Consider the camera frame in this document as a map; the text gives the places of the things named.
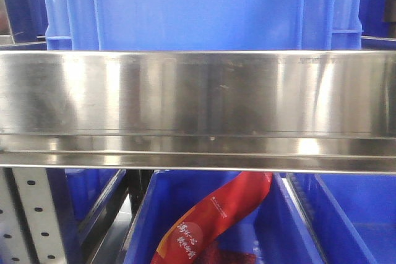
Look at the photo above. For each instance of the blue bin lower middle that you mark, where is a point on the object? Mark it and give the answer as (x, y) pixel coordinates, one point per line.
(273, 233)

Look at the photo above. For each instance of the blue bin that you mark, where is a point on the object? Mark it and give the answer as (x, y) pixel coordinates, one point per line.
(273, 233)
(351, 216)
(95, 195)

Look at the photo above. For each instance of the blue bin lower left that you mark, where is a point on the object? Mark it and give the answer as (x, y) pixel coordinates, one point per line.
(95, 195)

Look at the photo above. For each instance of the blue bin lower right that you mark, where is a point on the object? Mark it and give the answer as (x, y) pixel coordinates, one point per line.
(351, 216)

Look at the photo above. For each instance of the red snack bag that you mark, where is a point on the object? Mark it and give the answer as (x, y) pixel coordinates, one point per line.
(190, 235)

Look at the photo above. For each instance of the large blue crate on shelf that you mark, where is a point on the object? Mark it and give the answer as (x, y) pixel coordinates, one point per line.
(203, 24)

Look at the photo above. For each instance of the stainless steel shelf rail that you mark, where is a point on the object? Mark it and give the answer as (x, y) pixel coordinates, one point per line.
(284, 111)

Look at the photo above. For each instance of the perforated metal shelf post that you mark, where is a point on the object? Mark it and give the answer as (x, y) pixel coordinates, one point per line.
(30, 231)

